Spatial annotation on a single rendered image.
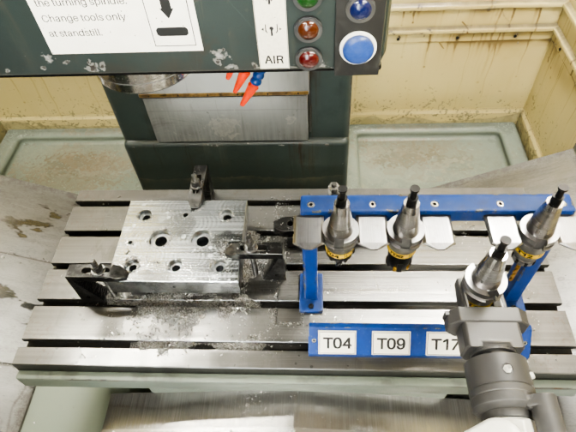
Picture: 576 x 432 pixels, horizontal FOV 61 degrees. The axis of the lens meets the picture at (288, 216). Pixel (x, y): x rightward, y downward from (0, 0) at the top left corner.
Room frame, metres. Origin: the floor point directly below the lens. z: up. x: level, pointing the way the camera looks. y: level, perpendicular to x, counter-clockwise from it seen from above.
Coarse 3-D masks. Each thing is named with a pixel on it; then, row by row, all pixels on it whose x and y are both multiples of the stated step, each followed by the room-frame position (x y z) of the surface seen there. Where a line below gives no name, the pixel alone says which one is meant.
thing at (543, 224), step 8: (544, 208) 0.46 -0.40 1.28; (552, 208) 0.45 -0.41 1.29; (560, 208) 0.45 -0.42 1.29; (536, 216) 0.47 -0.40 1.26; (544, 216) 0.46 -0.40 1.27; (552, 216) 0.45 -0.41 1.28; (528, 224) 0.47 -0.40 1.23; (536, 224) 0.46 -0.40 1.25; (544, 224) 0.45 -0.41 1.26; (552, 224) 0.45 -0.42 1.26; (536, 232) 0.45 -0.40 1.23; (544, 232) 0.45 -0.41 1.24; (552, 232) 0.45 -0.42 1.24
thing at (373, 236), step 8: (360, 216) 0.53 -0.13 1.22; (368, 216) 0.53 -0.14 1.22; (376, 216) 0.52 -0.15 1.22; (384, 216) 0.52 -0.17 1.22; (360, 224) 0.51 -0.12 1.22; (368, 224) 0.51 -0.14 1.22; (376, 224) 0.51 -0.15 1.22; (384, 224) 0.51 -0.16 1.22; (360, 232) 0.49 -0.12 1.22; (368, 232) 0.49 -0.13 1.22; (376, 232) 0.49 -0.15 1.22; (384, 232) 0.49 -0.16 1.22; (360, 240) 0.48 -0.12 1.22; (368, 240) 0.48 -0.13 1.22; (376, 240) 0.47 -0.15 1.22; (384, 240) 0.47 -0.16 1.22; (368, 248) 0.46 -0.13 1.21; (376, 248) 0.46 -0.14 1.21
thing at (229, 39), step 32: (0, 0) 0.46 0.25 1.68; (224, 0) 0.44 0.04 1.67; (288, 0) 0.43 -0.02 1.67; (0, 32) 0.46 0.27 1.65; (32, 32) 0.46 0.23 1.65; (224, 32) 0.44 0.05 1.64; (288, 32) 0.43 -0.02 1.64; (384, 32) 0.43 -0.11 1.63; (0, 64) 0.46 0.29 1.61; (32, 64) 0.46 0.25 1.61; (64, 64) 0.45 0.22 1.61; (96, 64) 0.45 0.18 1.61; (128, 64) 0.45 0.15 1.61; (160, 64) 0.44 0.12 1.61; (192, 64) 0.44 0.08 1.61; (224, 64) 0.44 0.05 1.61; (256, 64) 0.43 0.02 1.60
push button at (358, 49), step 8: (352, 40) 0.42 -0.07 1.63; (360, 40) 0.41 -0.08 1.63; (368, 40) 0.41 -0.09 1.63; (344, 48) 0.42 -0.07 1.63; (352, 48) 0.41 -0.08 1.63; (360, 48) 0.41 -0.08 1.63; (368, 48) 0.41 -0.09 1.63; (344, 56) 0.42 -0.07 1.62; (352, 56) 0.41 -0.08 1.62; (360, 56) 0.41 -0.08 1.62; (368, 56) 0.41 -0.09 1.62
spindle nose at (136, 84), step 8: (104, 80) 0.60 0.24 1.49; (112, 80) 0.59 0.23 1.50; (120, 80) 0.58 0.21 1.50; (128, 80) 0.58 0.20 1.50; (136, 80) 0.58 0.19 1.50; (144, 80) 0.58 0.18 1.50; (152, 80) 0.58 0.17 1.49; (160, 80) 0.58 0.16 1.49; (168, 80) 0.59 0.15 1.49; (176, 80) 0.60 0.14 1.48; (112, 88) 0.59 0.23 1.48; (120, 88) 0.58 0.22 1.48; (128, 88) 0.58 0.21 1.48; (136, 88) 0.58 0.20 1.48; (144, 88) 0.58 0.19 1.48; (152, 88) 0.58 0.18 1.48; (160, 88) 0.58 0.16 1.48
